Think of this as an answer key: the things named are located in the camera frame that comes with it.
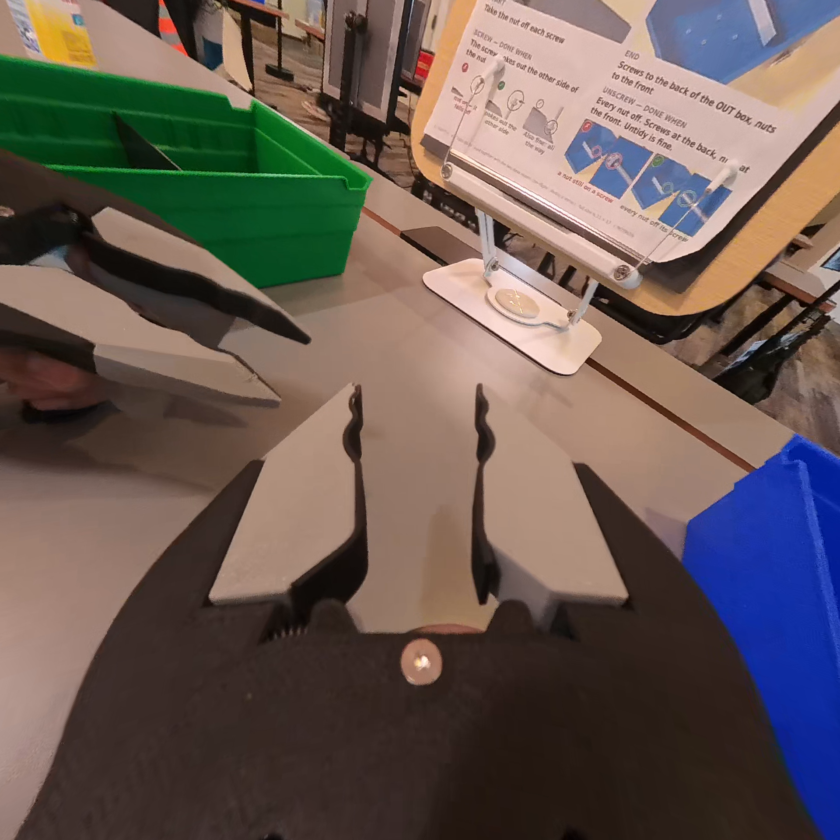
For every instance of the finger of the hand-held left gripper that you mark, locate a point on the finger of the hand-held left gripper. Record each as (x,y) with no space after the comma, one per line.
(131,354)
(170,262)

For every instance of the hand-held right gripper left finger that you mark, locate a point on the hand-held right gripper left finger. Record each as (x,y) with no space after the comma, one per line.
(289,525)

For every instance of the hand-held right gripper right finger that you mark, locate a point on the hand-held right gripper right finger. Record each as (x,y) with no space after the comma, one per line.
(558,525)

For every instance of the green plastic bin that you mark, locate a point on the green plastic bin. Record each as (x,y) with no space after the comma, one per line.
(282,223)

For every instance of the person's left hand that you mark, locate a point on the person's left hand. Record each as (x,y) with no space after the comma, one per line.
(46,387)

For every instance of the black bin divider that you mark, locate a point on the black bin divider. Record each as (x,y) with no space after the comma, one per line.
(144,151)

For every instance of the white document stand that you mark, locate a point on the white document stand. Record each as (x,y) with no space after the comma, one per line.
(544,328)

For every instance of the yellow label wipes bottle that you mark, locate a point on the yellow label wipes bottle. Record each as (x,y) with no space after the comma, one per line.
(59,33)

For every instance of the orange striped traffic cone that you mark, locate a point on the orange striped traffic cone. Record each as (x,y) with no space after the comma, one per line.
(172,29)

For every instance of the blue plastic bin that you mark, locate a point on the blue plastic bin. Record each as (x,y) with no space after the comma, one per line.
(774,623)

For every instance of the grey panel on stand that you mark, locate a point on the grey panel on stand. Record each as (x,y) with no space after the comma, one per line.
(367,59)

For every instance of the printed instruction sheet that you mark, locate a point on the printed instruction sheet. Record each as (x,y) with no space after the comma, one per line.
(623,131)

